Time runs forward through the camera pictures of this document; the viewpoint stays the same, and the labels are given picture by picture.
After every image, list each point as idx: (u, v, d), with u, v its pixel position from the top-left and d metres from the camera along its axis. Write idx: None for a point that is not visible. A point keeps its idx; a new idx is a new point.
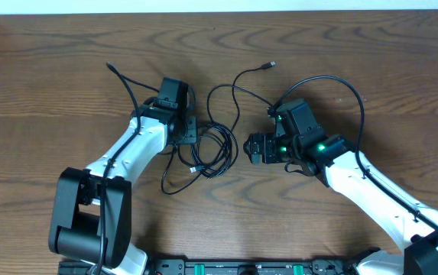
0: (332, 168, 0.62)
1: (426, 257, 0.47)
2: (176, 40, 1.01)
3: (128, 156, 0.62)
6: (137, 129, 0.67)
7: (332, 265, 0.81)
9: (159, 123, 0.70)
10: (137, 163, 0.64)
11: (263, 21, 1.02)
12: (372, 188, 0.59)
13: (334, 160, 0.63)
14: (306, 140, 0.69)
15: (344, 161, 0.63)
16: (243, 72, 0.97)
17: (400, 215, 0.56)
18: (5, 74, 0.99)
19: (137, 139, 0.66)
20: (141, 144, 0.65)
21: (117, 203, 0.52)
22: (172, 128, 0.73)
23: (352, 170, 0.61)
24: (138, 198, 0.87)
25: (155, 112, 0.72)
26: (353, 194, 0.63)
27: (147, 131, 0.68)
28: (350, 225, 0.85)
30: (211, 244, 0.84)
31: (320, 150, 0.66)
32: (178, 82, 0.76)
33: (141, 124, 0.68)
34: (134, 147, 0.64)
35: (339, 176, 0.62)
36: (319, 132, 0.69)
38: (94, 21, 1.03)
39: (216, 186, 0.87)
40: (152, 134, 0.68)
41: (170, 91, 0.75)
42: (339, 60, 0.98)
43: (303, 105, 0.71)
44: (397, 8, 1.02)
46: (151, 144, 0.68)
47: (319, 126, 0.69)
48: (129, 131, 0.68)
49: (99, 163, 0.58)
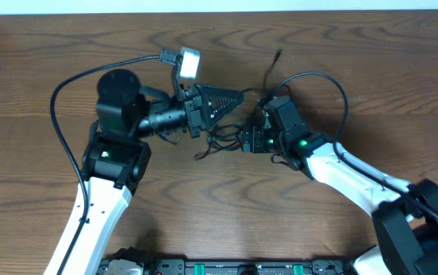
0: (309, 156, 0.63)
1: (390, 218, 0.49)
2: (176, 40, 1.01)
3: (75, 265, 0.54)
6: (82, 218, 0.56)
7: (332, 265, 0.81)
9: (111, 192, 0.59)
10: (91, 263, 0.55)
11: (264, 21, 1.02)
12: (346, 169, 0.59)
13: (314, 151, 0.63)
14: (292, 137, 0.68)
15: (321, 150, 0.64)
16: (242, 72, 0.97)
17: (368, 186, 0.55)
18: (5, 73, 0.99)
19: (86, 231, 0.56)
20: (89, 241, 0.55)
21: None
22: (136, 171, 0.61)
23: (327, 156, 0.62)
24: (138, 198, 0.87)
25: (109, 163, 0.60)
26: (329, 179, 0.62)
27: (93, 212, 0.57)
28: (350, 224, 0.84)
30: (211, 244, 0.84)
31: (303, 145, 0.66)
32: (116, 111, 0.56)
33: (86, 206, 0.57)
34: (82, 244, 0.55)
35: (320, 166, 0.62)
36: (303, 129, 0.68)
38: (94, 20, 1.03)
39: (216, 186, 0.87)
40: (105, 217, 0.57)
41: (111, 121, 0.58)
42: (339, 60, 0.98)
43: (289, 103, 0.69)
44: (397, 8, 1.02)
46: (108, 226, 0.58)
47: (303, 123, 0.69)
48: (76, 215, 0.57)
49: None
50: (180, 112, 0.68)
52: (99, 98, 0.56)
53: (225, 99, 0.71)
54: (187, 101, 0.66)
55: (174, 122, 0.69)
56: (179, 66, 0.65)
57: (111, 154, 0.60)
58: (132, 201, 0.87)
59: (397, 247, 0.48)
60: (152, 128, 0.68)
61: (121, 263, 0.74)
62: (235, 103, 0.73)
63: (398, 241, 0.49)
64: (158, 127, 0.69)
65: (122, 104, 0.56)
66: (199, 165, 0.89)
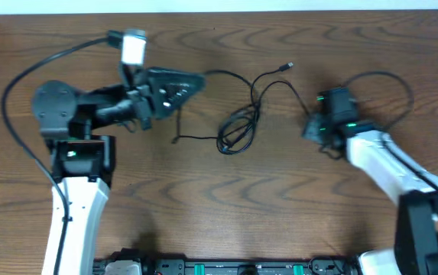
0: (354, 139, 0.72)
1: (419, 206, 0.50)
2: (176, 40, 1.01)
3: (68, 262, 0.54)
6: (66, 218, 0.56)
7: (332, 265, 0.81)
9: (86, 186, 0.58)
10: (84, 258, 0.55)
11: (264, 21, 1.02)
12: (387, 155, 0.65)
13: (359, 134, 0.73)
14: (339, 118, 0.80)
15: (368, 135, 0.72)
16: (242, 73, 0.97)
17: (403, 174, 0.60)
18: (5, 73, 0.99)
19: (72, 228, 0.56)
20: (77, 237, 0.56)
21: None
22: (108, 163, 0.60)
23: (371, 141, 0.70)
24: (138, 198, 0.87)
25: (79, 161, 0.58)
26: (367, 161, 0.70)
27: (75, 209, 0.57)
28: (351, 224, 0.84)
30: (211, 244, 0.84)
31: (350, 127, 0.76)
32: (63, 130, 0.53)
33: (66, 205, 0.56)
34: (73, 241, 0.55)
35: (361, 147, 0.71)
36: (352, 114, 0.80)
38: (94, 21, 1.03)
39: (216, 186, 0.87)
40: (86, 211, 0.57)
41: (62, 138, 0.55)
42: (339, 60, 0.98)
43: (344, 91, 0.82)
44: (397, 8, 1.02)
46: (92, 219, 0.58)
47: (352, 110, 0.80)
48: (58, 217, 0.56)
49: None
50: (128, 101, 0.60)
52: (40, 124, 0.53)
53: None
54: (132, 92, 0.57)
55: (125, 110, 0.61)
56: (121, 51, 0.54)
57: (79, 152, 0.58)
58: (133, 201, 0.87)
59: (414, 235, 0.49)
60: (101, 118, 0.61)
61: (125, 263, 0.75)
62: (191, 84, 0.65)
63: (418, 231, 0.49)
64: (106, 116, 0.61)
65: (66, 121, 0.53)
66: (199, 164, 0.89)
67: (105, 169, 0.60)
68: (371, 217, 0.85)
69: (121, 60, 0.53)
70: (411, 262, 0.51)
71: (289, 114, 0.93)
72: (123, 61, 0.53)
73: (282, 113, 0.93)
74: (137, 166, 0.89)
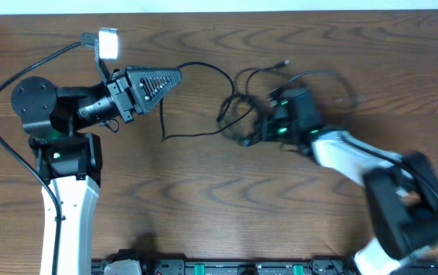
0: (318, 143, 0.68)
1: (382, 181, 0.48)
2: (176, 40, 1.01)
3: (66, 259, 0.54)
6: (58, 217, 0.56)
7: (332, 265, 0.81)
9: (76, 184, 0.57)
10: (81, 256, 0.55)
11: (263, 21, 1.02)
12: (347, 149, 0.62)
13: (320, 136, 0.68)
14: (304, 126, 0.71)
15: (328, 135, 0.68)
16: (242, 73, 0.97)
17: (364, 159, 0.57)
18: (5, 73, 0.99)
19: (65, 228, 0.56)
20: (72, 235, 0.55)
21: None
22: (94, 163, 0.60)
23: (330, 139, 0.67)
24: (138, 198, 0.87)
25: (63, 161, 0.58)
26: (332, 160, 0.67)
27: (68, 208, 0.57)
28: (351, 224, 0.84)
30: (211, 244, 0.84)
31: (314, 134, 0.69)
32: (43, 122, 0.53)
33: (57, 205, 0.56)
34: (68, 241, 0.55)
35: (323, 147, 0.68)
36: (316, 120, 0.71)
38: (94, 21, 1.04)
39: (216, 186, 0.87)
40: (78, 209, 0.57)
41: (45, 134, 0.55)
42: (339, 60, 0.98)
43: (304, 95, 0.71)
44: (397, 8, 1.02)
46: (85, 218, 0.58)
47: (316, 115, 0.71)
48: (50, 218, 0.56)
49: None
50: (109, 98, 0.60)
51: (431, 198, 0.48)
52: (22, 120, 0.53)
53: (160, 79, 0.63)
54: (110, 84, 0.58)
55: (108, 109, 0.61)
56: (95, 48, 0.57)
57: (63, 153, 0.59)
58: (132, 200, 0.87)
59: (383, 208, 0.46)
60: (85, 118, 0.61)
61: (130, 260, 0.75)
62: (170, 82, 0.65)
63: (384, 201, 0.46)
64: (89, 117, 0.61)
65: (47, 114, 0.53)
66: (199, 165, 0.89)
67: (92, 168, 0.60)
68: None
69: (98, 55, 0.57)
70: (388, 237, 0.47)
71: None
72: (99, 56, 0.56)
73: None
74: (137, 166, 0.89)
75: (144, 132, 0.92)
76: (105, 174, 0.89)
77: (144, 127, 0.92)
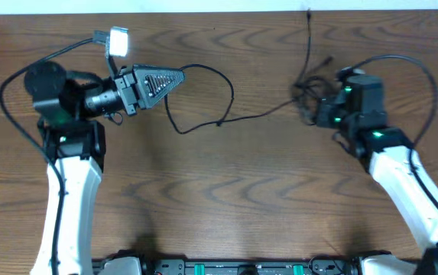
0: (381, 156, 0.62)
1: None
2: (176, 40, 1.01)
3: (66, 231, 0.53)
6: (61, 191, 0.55)
7: (332, 265, 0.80)
9: (79, 163, 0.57)
10: (82, 231, 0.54)
11: (264, 21, 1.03)
12: (413, 185, 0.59)
13: (387, 150, 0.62)
14: (365, 121, 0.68)
15: (394, 153, 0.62)
16: (243, 73, 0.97)
17: (433, 218, 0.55)
18: (5, 73, 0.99)
19: (67, 203, 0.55)
20: (73, 211, 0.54)
21: None
22: (98, 149, 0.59)
23: (399, 163, 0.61)
24: (138, 198, 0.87)
25: (69, 143, 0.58)
26: (389, 180, 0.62)
27: (71, 186, 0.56)
28: (351, 224, 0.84)
30: (211, 244, 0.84)
31: (376, 136, 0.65)
32: (53, 101, 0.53)
33: (61, 180, 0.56)
34: (69, 215, 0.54)
35: (387, 166, 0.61)
36: (382, 118, 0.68)
38: (94, 21, 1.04)
39: (216, 186, 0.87)
40: (81, 186, 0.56)
41: (53, 115, 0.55)
42: (339, 59, 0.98)
43: (377, 85, 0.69)
44: (397, 8, 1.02)
46: (87, 195, 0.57)
47: (384, 114, 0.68)
48: (54, 193, 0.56)
49: (43, 260, 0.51)
50: (115, 92, 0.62)
51: None
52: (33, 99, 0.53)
53: (162, 78, 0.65)
54: (118, 79, 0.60)
55: (113, 103, 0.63)
56: (105, 45, 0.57)
57: (69, 137, 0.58)
58: (133, 201, 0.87)
59: None
60: (91, 110, 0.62)
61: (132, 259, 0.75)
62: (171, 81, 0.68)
63: None
64: (95, 108, 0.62)
65: (56, 94, 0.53)
66: (199, 165, 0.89)
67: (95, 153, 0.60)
68: (371, 217, 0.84)
69: (108, 52, 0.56)
70: None
71: (289, 113, 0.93)
72: (109, 53, 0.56)
73: (282, 113, 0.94)
74: (137, 166, 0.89)
75: (144, 132, 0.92)
76: (105, 175, 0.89)
77: (144, 128, 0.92)
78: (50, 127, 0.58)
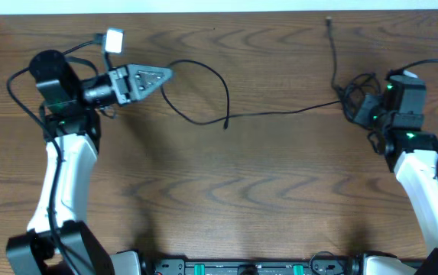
0: (408, 156, 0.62)
1: None
2: (176, 40, 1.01)
3: (63, 189, 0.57)
6: (60, 156, 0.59)
7: (332, 265, 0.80)
9: (75, 136, 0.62)
10: (77, 191, 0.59)
11: (263, 21, 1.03)
12: (436, 190, 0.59)
13: (416, 150, 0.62)
14: (400, 121, 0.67)
15: (424, 155, 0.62)
16: (243, 73, 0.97)
17: None
18: (5, 73, 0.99)
19: (64, 167, 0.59)
20: (70, 173, 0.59)
21: (82, 248, 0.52)
22: (95, 131, 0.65)
23: (425, 166, 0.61)
24: (138, 198, 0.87)
25: (67, 126, 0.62)
26: (411, 181, 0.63)
27: (67, 153, 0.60)
28: (351, 224, 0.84)
30: (211, 244, 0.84)
31: (409, 136, 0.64)
32: (54, 82, 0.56)
33: (59, 147, 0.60)
34: (66, 178, 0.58)
35: (411, 166, 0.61)
36: (417, 121, 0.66)
38: (94, 21, 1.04)
39: (216, 186, 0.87)
40: (76, 155, 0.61)
41: (55, 96, 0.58)
42: (339, 59, 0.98)
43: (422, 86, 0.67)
44: (396, 8, 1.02)
46: (82, 163, 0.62)
47: (421, 115, 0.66)
48: (53, 160, 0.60)
49: (40, 215, 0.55)
50: (111, 87, 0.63)
51: None
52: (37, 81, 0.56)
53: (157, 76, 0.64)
54: (111, 71, 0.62)
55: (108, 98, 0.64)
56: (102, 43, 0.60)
57: (67, 120, 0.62)
58: (133, 201, 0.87)
59: None
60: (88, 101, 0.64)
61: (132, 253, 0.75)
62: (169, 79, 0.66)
63: None
64: (91, 100, 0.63)
65: (57, 75, 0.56)
66: (199, 165, 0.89)
67: (92, 136, 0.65)
68: (371, 217, 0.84)
69: (104, 50, 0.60)
70: None
71: (289, 113, 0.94)
72: (105, 50, 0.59)
73: (282, 112, 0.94)
74: (137, 166, 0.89)
75: (144, 132, 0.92)
76: (105, 174, 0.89)
77: (144, 128, 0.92)
78: (52, 118, 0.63)
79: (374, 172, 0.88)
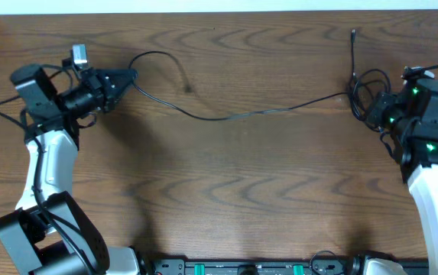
0: (426, 173, 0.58)
1: None
2: (176, 40, 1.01)
3: (46, 174, 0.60)
6: (40, 146, 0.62)
7: (332, 265, 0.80)
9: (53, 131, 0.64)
10: (60, 175, 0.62)
11: (263, 21, 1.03)
12: None
13: (433, 165, 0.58)
14: (422, 130, 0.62)
15: None
16: (243, 73, 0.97)
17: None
18: (5, 73, 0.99)
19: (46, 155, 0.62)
20: (52, 160, 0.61)
21: (67, 213, 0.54)
22: (72, 131, 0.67)
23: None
24: (138, 198, 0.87)
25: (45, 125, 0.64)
26: (423, 198, 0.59)
27: (49, 144, 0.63)
28: (351, 224, 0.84)
30: (211, 244, 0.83)
31: (429, 148, 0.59)
32: (31, 82, 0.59)
33: (40, 139, 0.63)
34: (48, 165, 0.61)
35: (428, 186, 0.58)
36: None
38: (94, 21, 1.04)
39: (216, 186, 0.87)
40: (56, 145, 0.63)
41: (33, 98, 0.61)
42: (339, 59, 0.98)
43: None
44: (396, 8, 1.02)
46: (64, 153, 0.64)
47: None
48: (34, 152, 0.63)
49: (26, 197, 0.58)
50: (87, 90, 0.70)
51: None
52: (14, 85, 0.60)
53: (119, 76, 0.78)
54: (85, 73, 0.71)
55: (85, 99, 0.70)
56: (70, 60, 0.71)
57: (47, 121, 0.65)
58: (133, 201, 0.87)
59: None
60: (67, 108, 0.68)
61: (130, 253, 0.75)
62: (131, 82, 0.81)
63: None
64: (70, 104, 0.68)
65: (34, 76, 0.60)
66: (199, 165, 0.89)
67: (71, 134, 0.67)
68: (371, 217, 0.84)
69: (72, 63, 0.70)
70: None
71: (289, 113, 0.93)
72: (74, 63, 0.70)
73: (282, 113, 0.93)
74: (137, 166, 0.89)
75: (144, 132, 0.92)
76: (105, 174, 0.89)
77: (144, 128, 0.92)
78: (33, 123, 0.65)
79: (374, 172, 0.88)
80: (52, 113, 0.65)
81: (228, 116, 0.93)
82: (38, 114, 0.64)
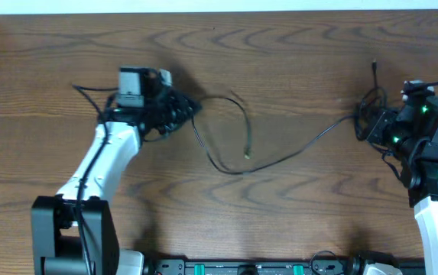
0: (434, 205, 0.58)
1: None
2: (176, 40, 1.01)
3: (99, 166, 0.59)
6: (105, 138, 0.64)
7: (332, 265, 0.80)
9: (127, 127, 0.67)
10: (113, 172, 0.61)
11: (263, 21, 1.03)
12: None
13: None
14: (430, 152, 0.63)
15: None
16: (243, 73, 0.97)
17: None
18: (4, 73, 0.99)
19: (108, 147, 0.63)
20: (110, 153, 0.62)
21: (97, 224, 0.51)
22: (142, 128, 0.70)
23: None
24: (138, 198, 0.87)
25: (121, 114, 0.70)
26: (428, 232, 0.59)
27: (115, 137, 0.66)
28: (351, 224, 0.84)
30: (211, 244, 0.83)
31: None
32: (135, 73, 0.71)
33: (108, 131, 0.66)
34: (103, 158, 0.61)
35: (434, 220, 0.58)
36: None
38: (94, 20, 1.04)
39: (216, 186, 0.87)
40: (121, 140, 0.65)
41: (128, 88, 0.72)
42: (339, 59, 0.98)
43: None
44: (396, 8, 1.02)
46: (123, 151, 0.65)
47: None
48: (98, 141, 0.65)
49: (71, 186, 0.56)
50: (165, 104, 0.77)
51: None
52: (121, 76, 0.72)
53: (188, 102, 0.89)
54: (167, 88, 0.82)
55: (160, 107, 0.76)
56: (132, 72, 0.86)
57: (124, 111, 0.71)
58: (133, 201, 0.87)
59: None
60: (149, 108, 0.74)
61: (139, 260, 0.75)
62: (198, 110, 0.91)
63: None
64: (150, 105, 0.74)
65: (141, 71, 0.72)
66: (199, 165, 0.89)
67: (140, 131, 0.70)
68: (371, 217, 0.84)
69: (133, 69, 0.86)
70: None
71: (289, 113, 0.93)
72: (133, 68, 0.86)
73: (282, 112, 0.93)
74: (137, 166, 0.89)
75: None
76: None
77: None
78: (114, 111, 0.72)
79: (374, 172, 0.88)
80: (136, 105, 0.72)
81: (228, 116, 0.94)
82: (121, 101, 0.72)
